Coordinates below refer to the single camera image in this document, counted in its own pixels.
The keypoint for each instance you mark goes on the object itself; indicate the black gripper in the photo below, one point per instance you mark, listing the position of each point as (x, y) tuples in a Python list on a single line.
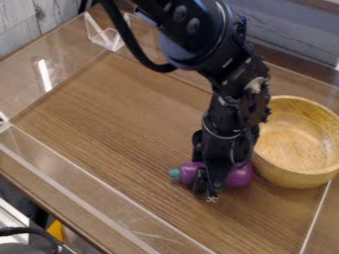
[(220, 154)]

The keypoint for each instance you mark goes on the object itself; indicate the purple toy eggplant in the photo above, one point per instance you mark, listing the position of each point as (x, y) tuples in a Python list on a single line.
[(239, 177)]

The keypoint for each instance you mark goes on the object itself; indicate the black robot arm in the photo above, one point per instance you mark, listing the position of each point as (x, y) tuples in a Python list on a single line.
[(203, 39)]

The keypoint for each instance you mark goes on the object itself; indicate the brown wooden bowl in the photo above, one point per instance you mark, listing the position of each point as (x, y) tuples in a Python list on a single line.
[(296, 152)]

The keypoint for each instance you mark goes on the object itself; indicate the yellow label on device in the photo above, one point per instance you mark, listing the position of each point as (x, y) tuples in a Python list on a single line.
[(55, 230)]

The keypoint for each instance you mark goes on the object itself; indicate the clear acrylic tray wall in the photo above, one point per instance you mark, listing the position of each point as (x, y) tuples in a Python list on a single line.
[(109, 220)]

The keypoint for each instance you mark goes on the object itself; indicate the clear acrylic corner bracket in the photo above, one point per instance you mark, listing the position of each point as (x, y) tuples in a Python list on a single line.
[(105, 38)]

